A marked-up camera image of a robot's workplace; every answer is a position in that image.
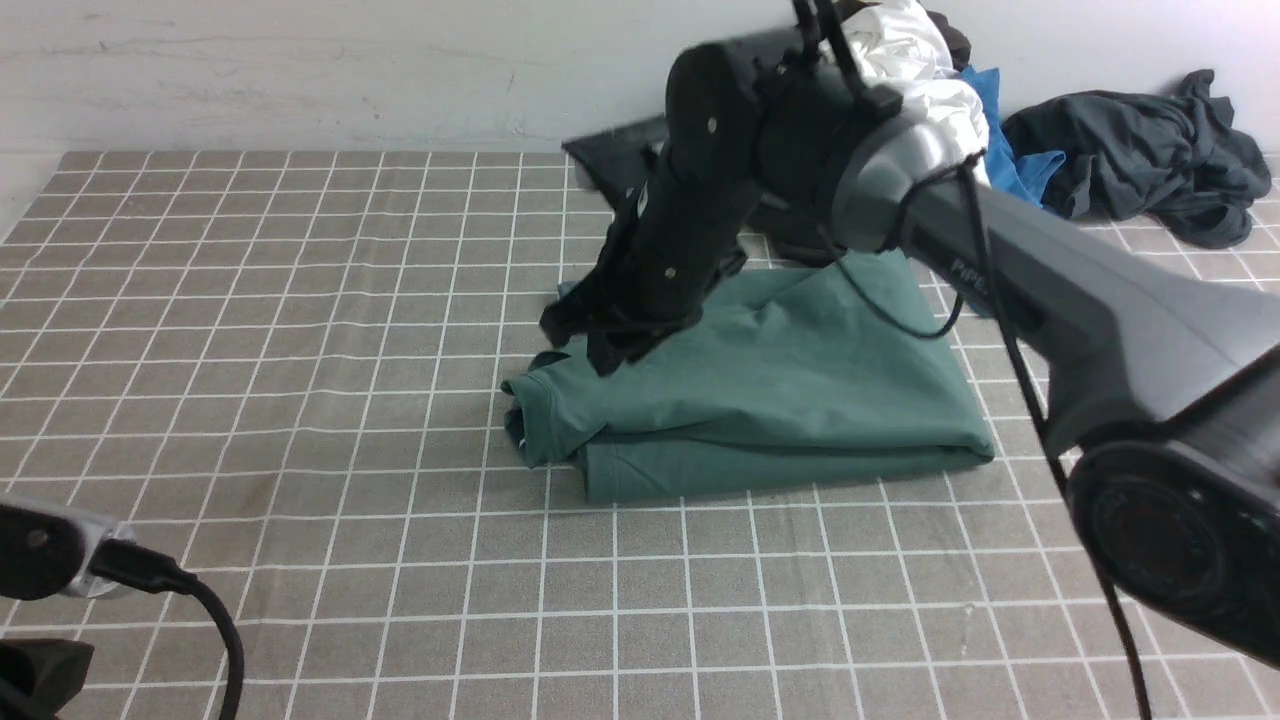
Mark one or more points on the grey checkered tablecloth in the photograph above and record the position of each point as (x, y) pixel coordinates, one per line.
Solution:
(283, 369)

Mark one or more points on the dark grey crumpled garment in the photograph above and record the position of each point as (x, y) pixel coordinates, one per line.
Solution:
(1175, 157)

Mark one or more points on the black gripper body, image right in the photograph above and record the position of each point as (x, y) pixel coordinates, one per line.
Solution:
(694, 203)

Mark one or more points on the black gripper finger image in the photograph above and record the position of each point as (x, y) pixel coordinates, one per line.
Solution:
(585, 307)
(613, 344)

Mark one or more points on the black wrist camera, image left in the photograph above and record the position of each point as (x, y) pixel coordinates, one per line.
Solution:
(46, 549)

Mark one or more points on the white crumpled shirt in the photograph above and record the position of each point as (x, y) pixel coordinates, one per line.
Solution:
(896, 43)

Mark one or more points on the blue t-shirt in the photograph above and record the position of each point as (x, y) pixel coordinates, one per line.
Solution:
(1024, 176)

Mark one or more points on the grey robot arm, image left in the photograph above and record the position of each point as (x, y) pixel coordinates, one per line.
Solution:
(39, 677)

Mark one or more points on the black garment behind white shirt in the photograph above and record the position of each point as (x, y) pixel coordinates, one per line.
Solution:
(617, 161)

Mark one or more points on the green long-sleeved shirt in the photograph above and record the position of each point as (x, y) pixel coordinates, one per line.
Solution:
(789, 379)

